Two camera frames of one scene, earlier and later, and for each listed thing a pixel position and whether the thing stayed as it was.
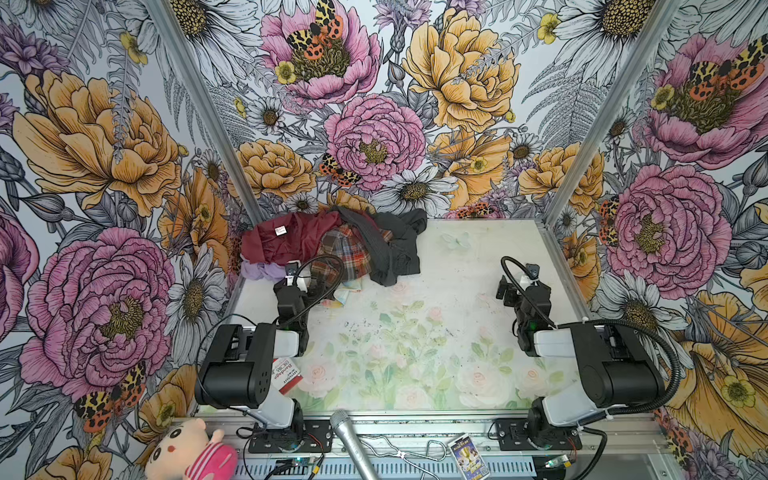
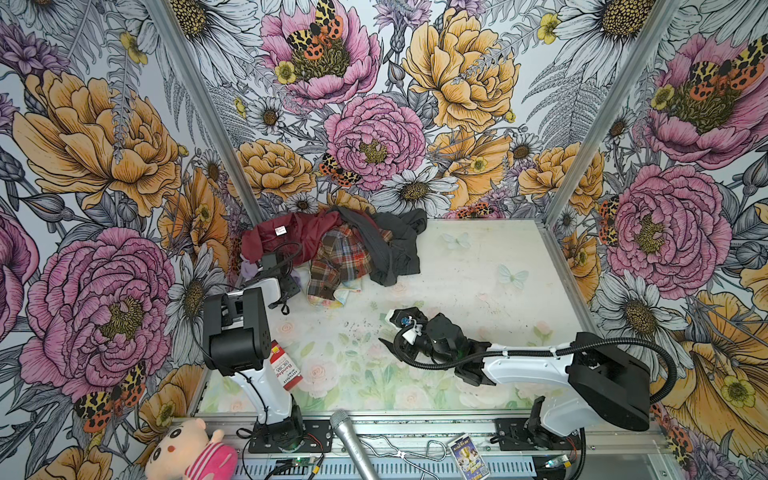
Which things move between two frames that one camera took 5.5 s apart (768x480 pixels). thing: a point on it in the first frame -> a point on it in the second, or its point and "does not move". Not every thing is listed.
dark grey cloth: [392, 238] does not move
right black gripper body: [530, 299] -> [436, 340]
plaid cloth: [346, 243] does not move
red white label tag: [285, 374] does not move
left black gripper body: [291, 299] -> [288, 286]
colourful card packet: [468, 458] does not move
